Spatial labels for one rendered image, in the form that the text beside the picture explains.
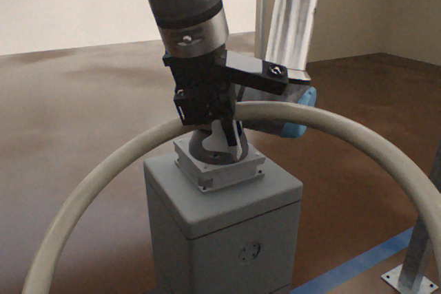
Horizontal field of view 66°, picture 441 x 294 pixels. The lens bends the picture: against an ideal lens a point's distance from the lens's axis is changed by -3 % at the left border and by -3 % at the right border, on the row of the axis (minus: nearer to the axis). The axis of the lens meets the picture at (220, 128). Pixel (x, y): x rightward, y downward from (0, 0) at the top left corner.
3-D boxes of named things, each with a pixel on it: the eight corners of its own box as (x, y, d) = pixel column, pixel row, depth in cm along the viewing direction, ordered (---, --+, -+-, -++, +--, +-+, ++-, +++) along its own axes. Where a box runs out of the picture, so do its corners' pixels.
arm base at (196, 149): (177, 146, 113) (176, 118, 109) (222, 131, 125) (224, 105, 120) (213, 171, 100) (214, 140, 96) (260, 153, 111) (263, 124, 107)
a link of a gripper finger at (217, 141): (210, 162, 61) (197, 116, 56) (243, 158, 60) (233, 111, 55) (207, 173, 58) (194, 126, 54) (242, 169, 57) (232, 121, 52)
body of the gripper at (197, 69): (190, 100, 60) (168, 36, 52) (240, 92, 58) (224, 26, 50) (184, 130, 54) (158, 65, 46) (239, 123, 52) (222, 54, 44)
